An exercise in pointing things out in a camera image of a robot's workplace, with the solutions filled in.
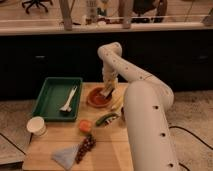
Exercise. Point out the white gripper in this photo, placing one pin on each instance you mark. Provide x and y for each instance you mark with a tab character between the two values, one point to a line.
110	79

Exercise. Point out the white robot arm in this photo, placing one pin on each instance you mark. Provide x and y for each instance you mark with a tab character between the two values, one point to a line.
146	100

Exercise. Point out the red bowl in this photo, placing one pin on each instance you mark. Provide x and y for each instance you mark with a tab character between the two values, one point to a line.
95	99

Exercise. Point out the yellow toy banana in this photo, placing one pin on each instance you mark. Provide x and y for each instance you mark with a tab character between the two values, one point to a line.
117	104

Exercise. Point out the green toy cucumber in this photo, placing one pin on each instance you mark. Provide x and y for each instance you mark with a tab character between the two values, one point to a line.
107	118

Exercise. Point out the orange toy fruit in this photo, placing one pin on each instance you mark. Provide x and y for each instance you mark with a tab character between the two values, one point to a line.
85	126

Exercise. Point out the green plastic tray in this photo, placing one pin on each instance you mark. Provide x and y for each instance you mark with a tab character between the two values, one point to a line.
53	95

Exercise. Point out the purple toy grapes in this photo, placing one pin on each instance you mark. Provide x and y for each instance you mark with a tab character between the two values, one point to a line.
87	145

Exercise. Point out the dark cabinet counter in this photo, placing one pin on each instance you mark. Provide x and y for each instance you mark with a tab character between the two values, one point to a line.
183	59

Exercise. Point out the white paper cup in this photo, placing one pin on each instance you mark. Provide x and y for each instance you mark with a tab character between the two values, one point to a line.
36	126

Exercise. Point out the grey-blue cloth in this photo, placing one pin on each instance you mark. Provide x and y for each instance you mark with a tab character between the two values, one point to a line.
65	157

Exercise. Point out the black office chair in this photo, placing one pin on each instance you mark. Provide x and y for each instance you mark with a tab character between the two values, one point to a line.
38	3

